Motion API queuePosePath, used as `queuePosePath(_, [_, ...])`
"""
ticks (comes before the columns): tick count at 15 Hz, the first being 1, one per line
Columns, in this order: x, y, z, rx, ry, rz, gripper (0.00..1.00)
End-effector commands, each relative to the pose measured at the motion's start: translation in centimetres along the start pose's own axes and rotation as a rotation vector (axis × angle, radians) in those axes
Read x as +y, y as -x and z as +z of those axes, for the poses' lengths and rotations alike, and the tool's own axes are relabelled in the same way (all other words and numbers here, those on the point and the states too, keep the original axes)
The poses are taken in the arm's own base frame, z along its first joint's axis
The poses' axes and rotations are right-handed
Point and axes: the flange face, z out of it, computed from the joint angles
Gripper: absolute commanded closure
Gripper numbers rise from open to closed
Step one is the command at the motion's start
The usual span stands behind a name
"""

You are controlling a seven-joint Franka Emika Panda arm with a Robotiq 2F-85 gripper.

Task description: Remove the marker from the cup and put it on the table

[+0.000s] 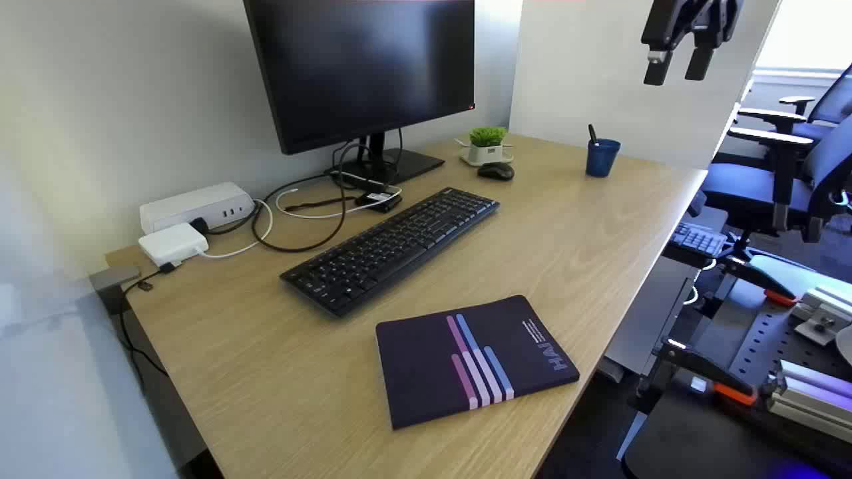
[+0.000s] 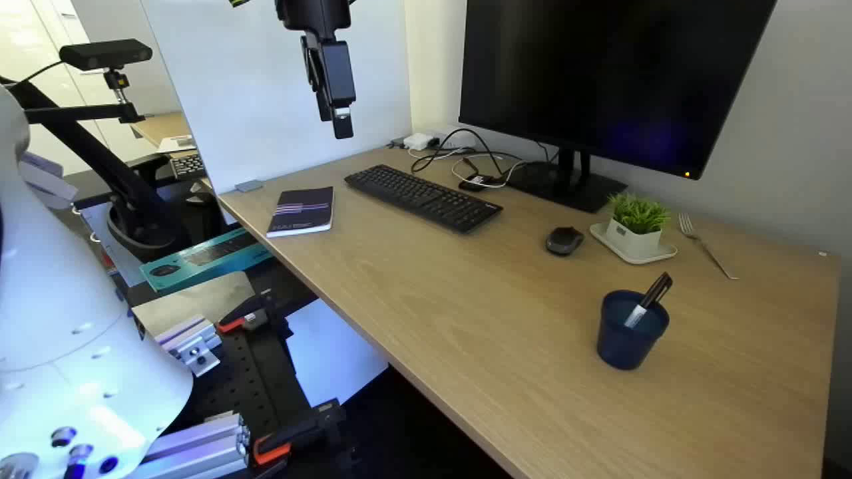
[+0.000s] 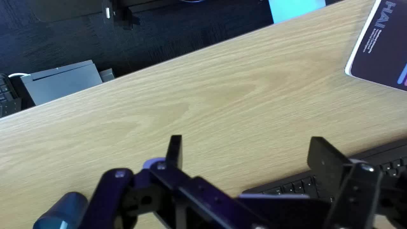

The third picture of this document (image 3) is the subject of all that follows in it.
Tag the black computer keyboard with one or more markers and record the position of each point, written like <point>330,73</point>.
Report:
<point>394,160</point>

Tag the light blue panel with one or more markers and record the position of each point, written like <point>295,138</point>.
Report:
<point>293,10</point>

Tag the dark striped mouse pad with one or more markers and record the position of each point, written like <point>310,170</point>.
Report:
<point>381,52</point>

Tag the gray box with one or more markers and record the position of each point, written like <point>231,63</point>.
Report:
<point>62,82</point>

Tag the dark keypad device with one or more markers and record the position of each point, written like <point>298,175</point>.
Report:
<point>7,97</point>

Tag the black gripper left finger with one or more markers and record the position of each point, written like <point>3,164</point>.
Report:
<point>127,199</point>

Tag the blue cup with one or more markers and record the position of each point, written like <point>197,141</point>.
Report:
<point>63,211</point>

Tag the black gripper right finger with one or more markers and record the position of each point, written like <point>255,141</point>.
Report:
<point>351,192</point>

